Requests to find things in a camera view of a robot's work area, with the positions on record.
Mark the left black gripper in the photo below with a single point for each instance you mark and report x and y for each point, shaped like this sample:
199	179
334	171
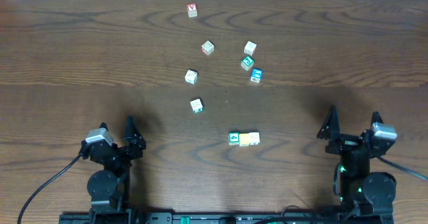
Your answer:
122	152

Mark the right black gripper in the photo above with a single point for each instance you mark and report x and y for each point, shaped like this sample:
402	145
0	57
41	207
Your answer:
345	143

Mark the wooden block teal side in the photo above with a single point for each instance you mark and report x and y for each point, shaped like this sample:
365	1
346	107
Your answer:
254	138

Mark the yellow wooden block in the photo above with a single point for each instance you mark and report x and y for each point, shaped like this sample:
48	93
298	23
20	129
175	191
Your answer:
244	139

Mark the green number 4 block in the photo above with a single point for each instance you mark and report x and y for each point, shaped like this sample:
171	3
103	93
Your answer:
233	138

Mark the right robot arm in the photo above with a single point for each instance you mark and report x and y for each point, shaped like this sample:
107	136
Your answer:
363	193

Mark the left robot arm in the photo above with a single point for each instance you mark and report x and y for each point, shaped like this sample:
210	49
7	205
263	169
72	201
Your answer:
109	188

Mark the wooden block green side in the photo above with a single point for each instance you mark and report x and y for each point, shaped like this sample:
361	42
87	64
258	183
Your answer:
196	106

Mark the wooden block patterned top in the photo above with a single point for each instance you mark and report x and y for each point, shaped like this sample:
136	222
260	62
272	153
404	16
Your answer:
191	77

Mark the blue letter block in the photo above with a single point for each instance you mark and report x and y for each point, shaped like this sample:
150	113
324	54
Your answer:
256	75

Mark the green J letter block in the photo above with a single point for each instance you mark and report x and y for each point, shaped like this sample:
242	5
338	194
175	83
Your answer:
247	62

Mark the wooden block red side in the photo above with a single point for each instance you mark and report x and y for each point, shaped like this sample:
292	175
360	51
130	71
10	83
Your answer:
208	48

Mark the plain wooden block upper right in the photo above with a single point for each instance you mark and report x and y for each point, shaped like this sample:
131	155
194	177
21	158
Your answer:
250	48

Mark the red V letter block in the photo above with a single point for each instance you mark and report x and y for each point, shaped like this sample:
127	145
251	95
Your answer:
192	10

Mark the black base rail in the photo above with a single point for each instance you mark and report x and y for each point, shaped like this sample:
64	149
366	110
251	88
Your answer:
228	218

